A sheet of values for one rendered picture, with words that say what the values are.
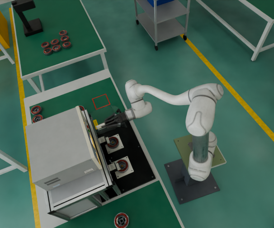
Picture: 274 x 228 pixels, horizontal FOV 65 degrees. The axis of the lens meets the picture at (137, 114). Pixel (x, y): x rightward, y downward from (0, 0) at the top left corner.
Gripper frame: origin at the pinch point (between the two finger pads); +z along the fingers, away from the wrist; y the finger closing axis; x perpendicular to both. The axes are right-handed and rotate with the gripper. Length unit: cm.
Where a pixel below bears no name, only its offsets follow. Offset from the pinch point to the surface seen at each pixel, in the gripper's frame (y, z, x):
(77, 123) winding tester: -0.2, 13.7, 13.6
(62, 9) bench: 259, -5, -42
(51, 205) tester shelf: -38, 47, -7
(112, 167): -21.1, 4.2, -31.1
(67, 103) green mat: 71, 27, -43
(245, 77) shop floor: 65, -222, -118
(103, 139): 4.0, 3.0, -26.0
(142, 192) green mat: -46, -11, -43
